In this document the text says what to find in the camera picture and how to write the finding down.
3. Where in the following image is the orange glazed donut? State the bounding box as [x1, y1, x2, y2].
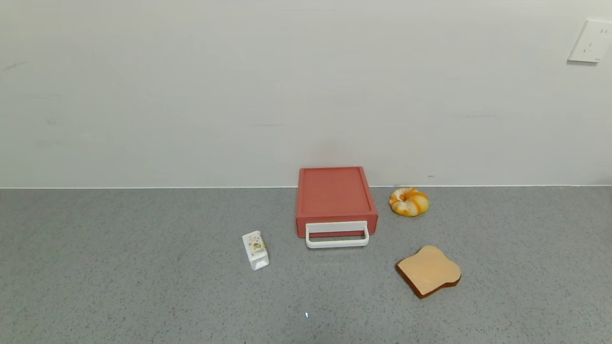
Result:
[389, 187, 429, 217]

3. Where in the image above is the toast bread slice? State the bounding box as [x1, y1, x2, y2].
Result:
[395, 245, 462, 299]

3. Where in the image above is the red drawer cabinet case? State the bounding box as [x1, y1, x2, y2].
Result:
[295, 166, 378, 223]

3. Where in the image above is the white wall socket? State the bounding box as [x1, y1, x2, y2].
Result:
[568, 19, 612, 64]

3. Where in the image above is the small white milk carton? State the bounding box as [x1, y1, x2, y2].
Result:
[242, 231, 270, 271]

